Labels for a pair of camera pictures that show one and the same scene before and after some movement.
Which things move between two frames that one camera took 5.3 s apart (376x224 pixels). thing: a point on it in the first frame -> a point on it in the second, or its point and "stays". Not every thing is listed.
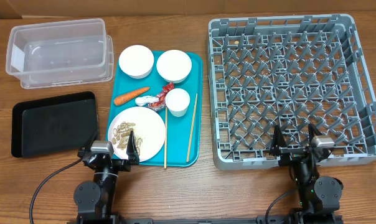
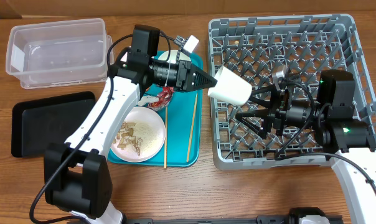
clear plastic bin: [60, 53] stays
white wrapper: [142, 100] stays
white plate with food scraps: [148, 129] stays
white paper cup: [177, 101] -> [231, 87]
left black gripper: [122, 165] -> [188, 70]
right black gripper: [277, 147] -> [277, 117]
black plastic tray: [56, 126] stays
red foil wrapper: [161, 103] stays
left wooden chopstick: [165, 138] stays
